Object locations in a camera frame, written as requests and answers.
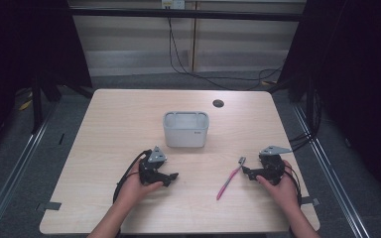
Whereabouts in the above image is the grey tape strip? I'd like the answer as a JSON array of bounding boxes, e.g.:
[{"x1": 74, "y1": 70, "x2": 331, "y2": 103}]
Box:
[
  {"x1": 300, "y1": 196, "x2": 321, "y2": 207},
  {"x1": 35, "y1": 200, "x2": 63, "y2": 213}
]

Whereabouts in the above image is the pink toothbrush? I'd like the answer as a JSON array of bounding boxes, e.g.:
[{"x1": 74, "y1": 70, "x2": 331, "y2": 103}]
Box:
[{"x1": 215, "y1": 156, "x2": 247, "y2": 201}]

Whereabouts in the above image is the black horizontal frame bar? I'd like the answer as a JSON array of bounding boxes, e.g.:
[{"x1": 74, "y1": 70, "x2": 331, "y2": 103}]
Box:
[{"x1": 68, "y1": 7, "x2": 308, "y2": 23}]

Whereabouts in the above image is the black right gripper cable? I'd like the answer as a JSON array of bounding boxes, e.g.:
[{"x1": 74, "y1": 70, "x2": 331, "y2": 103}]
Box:
[{"x1": 283, "y1": 164, "x2": 304, "y2": 206}]

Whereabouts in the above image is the black wall cable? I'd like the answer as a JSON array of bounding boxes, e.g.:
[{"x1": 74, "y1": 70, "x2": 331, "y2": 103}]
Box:
[{"x1": 167, "y1": 16, "x2": 284, "y2": 91}]

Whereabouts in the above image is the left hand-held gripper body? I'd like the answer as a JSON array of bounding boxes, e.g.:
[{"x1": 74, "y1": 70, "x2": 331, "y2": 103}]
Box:
[{"x1": 138, "y1": 146, "x2": 169, "y2": 186}]

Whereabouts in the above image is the black curtain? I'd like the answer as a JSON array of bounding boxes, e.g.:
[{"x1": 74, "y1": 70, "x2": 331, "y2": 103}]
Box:
[
  {"x1": 278, "y1": 0, "x2": 381, "y2": 209},
  {"x1": 0, "y1": 0, "x2": 94, "y2": 163}
]

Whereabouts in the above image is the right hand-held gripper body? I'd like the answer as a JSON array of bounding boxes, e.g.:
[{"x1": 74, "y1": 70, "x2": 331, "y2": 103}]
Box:
[{"x1": 258, "y1": 145, "x2": 293, "y2": 186}]

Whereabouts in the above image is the bundle of black floor cables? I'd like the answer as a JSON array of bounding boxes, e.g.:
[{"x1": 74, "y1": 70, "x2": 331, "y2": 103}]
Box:
[{"x1": 288, "y1": 88, "x2": 323, "y2": 154}]

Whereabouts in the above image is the metal floor rail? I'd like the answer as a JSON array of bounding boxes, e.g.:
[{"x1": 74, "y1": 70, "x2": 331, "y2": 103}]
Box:
[
  {"x1": 292, "y1": 103, "x2": 372, "y2": 238},
  {"x1": 0, "y1": 105, "x2": 63, "y2": 238}
]

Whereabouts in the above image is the yellow floor cable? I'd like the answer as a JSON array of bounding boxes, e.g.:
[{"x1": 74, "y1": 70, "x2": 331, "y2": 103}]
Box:
[{"x1": 18, "y1": 91, "x2": 35, "y2": 112}]

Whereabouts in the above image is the person's right hand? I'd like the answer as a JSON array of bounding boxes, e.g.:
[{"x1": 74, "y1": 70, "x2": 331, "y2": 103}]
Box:
[{"x1": 255, "y1": 160, "x2": 301, "y2": 211}]

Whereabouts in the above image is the black metal stand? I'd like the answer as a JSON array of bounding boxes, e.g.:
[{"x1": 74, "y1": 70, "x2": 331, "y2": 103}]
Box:
[{"x1": 30, "y1": 74, "x2": 64, "y2": 136}]

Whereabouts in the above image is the white plastic container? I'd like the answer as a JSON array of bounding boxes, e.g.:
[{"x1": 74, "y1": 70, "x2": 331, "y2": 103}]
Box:
[{"x1": 162, "y1": 110, "x2": 210, "y2": 149}]

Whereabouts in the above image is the white wall socket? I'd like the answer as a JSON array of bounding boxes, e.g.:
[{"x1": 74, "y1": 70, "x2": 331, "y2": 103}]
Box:
[{"x1": 161, "y1": 0, "x2": 187, "y2": 11}]

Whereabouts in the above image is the person's left hand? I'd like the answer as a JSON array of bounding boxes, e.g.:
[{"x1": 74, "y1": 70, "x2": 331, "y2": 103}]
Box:
[{"x1": 116, "y1": 158, "x2": 165, "y2": 207}]

